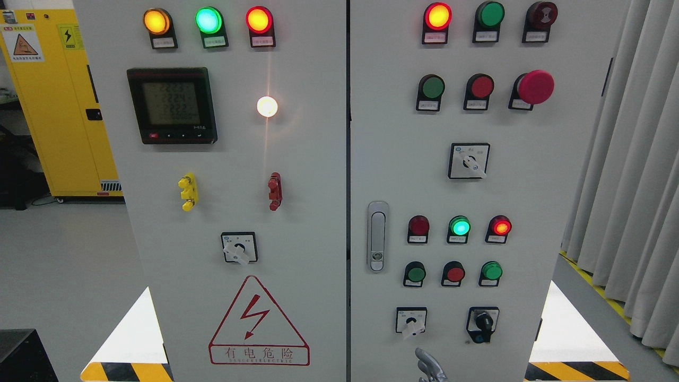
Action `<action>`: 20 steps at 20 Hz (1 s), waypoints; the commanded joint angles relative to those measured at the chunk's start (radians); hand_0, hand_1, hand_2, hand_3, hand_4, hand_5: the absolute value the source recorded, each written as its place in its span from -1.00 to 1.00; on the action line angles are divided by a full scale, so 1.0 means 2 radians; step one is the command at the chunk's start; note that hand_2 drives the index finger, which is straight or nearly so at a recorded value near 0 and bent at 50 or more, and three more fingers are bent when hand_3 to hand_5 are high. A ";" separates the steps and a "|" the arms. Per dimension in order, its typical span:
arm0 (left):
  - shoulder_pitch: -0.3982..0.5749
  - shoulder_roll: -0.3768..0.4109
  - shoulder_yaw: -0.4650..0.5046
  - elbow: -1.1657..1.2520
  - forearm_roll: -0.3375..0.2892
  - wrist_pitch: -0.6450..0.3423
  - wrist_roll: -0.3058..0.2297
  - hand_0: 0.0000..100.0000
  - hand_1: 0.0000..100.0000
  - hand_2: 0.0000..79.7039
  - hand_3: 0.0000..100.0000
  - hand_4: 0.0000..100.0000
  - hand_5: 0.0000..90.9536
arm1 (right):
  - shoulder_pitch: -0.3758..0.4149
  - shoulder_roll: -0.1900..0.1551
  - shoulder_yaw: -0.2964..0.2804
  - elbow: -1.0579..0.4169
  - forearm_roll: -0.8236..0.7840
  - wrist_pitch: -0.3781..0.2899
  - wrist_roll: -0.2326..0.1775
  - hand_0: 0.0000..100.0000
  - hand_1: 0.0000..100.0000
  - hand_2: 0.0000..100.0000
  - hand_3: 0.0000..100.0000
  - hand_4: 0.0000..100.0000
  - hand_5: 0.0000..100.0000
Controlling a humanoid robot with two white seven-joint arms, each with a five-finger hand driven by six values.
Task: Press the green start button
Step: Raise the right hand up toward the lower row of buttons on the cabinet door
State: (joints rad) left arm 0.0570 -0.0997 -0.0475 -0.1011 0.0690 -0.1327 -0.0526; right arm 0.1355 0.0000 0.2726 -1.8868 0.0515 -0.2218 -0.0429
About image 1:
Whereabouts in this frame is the green push button lower left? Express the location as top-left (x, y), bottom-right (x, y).
top-left (402, 261), bottom-right (426, 288)

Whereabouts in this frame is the green push button upper row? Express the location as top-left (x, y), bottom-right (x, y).
top-left (415, 73), bottom-right (446, 112)

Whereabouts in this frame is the red push button lower middle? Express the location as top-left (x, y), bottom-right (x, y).
top-left (440, 261), bottom-right (466, 287)

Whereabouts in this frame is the green push button lower right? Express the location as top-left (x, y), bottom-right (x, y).
top-left (478, 261), bottom-right (503, 288)

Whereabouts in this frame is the red push button upper row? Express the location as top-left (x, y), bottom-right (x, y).
top-left (463, 73), bottom-right (494, 111)

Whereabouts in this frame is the red emergency stop mushroom button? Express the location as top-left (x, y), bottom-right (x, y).
top-left (508, 70), bottom-right (555, 111)

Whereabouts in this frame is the grey electrical control cabinet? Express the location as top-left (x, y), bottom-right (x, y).
top-left (74, 1), bottom-right (630, 381)

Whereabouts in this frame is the red test terminal block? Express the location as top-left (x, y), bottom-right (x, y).
top-left (267, 172), bottom-right (282, 211)

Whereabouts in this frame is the dark red indicator light lower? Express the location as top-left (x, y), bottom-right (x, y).
top-left (407, 215), bottom-right (430, 245)

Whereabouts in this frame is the white lit indicator light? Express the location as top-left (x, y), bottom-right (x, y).
top-left (256, 95), bottom-right (279, 118)

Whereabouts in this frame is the green lit indicator light lower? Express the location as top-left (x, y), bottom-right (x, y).
top-left (446, 215), bottom-right (471, 244)

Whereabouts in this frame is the yellow test terminal block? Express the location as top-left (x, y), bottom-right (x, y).
top-left (178, 172), bottom-right (199, 211)

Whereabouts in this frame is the red lit indicator light lower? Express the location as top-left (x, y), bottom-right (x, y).
top-left (484, 215), bottom-right (512, 244)

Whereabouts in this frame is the red high voltage warning sticker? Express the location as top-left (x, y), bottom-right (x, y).
top-left (208, 275), bottom-right (310, 367)

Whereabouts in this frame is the black digital power meter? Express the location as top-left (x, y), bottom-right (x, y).
top-left (127, 67), bottom-right (218, 145)

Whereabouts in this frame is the red indicator light top left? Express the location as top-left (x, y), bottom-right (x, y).
top-left (245, 5), bottom-right (276, 48)

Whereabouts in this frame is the red indicator light top right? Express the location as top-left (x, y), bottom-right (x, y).
top-left (421, 2), bottom-right (453, 45)

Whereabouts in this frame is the green indicator light top left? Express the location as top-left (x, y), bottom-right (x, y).
top-left (195, 6), bottom-right (229, 49)

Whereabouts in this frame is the green indicator light top right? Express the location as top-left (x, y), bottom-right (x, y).
top-left (472, 1), bottom-right (506, 44)

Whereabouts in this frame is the yellow indicator light top left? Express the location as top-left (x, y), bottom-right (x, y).
top-left (143, 8), bottom-right (178, 50)

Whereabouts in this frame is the grey curtain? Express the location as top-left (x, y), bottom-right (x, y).
top-left (562, 1), bottom-right (678, 367)

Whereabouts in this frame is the yellow safety storage cabinet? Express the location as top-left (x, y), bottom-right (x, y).
top-left (2, 9), bottom-right (122, 199)

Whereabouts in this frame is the black box bottom left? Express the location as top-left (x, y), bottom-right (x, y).
top-left (1, 328), bottom-right (58, 381)

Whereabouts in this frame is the grey cabinet door handle lock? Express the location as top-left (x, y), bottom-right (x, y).
top-left (366, 201), bottom-right (389, 272)

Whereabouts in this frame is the left door rotary selector switch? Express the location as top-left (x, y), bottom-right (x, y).
top-left (220, 232), bottom-right (258, 265)

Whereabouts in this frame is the upper right rotary selector switch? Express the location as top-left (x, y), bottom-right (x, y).
top-left (448, 143), bottom-right (491, 180)

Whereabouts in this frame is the lower white rotary selector switch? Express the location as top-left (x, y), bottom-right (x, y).
top-left (395, 307), bottom-right (428, 340)

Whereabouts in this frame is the black knob selector switch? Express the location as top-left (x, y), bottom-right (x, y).
top-left (466, 306), bottom-right (500, 344)

